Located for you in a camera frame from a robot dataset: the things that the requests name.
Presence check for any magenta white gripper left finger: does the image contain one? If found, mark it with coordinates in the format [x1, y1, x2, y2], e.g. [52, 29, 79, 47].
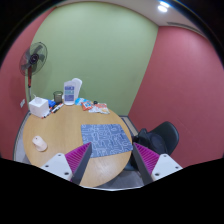
[42, 143, 92, 185]

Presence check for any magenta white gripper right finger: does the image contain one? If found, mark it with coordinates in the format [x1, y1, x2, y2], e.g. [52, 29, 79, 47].
[133, 143, 182, 185]

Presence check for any pink computer mouse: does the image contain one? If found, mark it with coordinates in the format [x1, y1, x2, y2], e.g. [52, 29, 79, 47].
[32, 136, 47, 152]

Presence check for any blue patterned mouse pad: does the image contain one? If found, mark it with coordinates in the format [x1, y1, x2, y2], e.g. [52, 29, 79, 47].
[81, 124, 133, 158]

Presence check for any black backpack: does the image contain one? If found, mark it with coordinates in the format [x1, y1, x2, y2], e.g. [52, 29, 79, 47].
[133, 128, 167, 154]

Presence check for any round wooden table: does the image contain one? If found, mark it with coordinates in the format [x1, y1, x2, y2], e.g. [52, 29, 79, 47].
[23, 105, 131, 187]

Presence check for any black chair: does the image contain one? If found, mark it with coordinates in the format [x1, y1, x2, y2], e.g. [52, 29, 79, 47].
[124, 121, 180, 171]

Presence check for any red white marker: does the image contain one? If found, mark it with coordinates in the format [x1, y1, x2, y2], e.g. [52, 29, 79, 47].
[51, 103, 64, 113]

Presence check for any orange snack packet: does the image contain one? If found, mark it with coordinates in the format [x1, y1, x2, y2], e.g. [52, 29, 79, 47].
[82, 101, 92, 111]

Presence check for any blue packet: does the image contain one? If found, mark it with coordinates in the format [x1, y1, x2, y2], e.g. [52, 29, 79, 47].
[75, 98, 85, 105]

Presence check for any white red snack packet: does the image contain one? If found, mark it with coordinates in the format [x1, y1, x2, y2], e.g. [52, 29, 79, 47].
[89, 103, 110, 114]

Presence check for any white tissue box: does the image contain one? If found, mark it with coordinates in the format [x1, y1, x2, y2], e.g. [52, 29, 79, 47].
[29, 97, 49, 118]

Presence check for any dark green cup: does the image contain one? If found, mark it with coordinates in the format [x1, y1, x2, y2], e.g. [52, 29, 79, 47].
[53, 91, 63, 104]

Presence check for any white jug with label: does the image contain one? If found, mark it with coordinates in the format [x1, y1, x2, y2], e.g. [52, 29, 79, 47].
[63, 78, 82, 105]

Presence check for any red standing fan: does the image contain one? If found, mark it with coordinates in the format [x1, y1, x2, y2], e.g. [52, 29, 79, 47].
[19, 42, 48, 92]

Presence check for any ceiling light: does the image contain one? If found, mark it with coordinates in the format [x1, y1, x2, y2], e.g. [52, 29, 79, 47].
[158, 1, 170, 13]

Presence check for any white wall socket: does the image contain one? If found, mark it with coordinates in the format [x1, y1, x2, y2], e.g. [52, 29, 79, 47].
[20, 99, 25, 108]

